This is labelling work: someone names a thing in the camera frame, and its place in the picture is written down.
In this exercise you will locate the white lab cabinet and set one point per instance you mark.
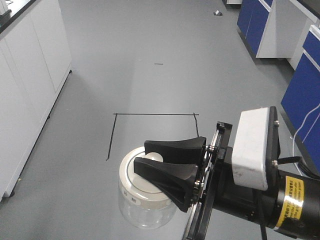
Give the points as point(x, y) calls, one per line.
point(35, 61)

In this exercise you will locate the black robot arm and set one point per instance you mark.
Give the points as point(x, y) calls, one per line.
point(199, 178)

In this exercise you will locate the small debris on floor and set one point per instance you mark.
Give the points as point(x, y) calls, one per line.
point(218, 13)

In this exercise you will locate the glass jar with cream lid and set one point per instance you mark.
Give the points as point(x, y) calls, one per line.
point(141, 203)

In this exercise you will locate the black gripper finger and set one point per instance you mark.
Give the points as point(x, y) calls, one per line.
point(176, 181)
point(189, 151)

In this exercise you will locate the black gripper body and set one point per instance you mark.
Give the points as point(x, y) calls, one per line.
point(220, 192)

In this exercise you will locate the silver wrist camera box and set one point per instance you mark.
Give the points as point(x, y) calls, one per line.
point(255, 147)

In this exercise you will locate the blue lab cabinet right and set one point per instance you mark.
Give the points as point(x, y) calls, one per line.
point(290, 29)

